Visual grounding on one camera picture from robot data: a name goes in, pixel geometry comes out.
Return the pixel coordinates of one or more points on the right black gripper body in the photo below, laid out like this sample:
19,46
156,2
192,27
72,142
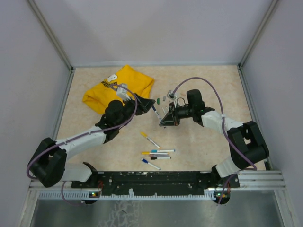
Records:
173,112

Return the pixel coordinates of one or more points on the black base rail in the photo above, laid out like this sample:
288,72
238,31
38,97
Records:
166,184

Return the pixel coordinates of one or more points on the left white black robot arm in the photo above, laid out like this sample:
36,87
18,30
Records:
49,163

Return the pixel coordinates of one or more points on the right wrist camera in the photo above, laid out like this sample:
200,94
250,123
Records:
172,96

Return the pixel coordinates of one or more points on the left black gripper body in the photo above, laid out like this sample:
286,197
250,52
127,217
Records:
140,109

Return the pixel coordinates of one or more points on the cyan cap marker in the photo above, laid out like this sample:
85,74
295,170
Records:
163,151

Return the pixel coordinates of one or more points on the yellow cap short marker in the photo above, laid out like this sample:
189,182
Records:
150,140

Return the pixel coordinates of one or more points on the blue cap whiteboard marker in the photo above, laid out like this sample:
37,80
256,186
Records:
151,164

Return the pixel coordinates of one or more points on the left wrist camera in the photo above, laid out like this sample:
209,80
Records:
121,92

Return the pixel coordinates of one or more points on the yellow printed t-shirt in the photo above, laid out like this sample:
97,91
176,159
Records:
99,96

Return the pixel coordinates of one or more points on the yellow cap silver marker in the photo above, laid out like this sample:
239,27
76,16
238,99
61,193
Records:
154,154

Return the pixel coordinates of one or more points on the black cap marker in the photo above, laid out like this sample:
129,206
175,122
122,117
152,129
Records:
161,157

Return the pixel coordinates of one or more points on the navy cap rainbow marker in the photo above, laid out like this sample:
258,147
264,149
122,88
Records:
158,116

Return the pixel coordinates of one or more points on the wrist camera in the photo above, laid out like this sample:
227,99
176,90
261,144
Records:
121,92
172,96

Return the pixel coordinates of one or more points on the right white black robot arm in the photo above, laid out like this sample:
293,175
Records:
246,143

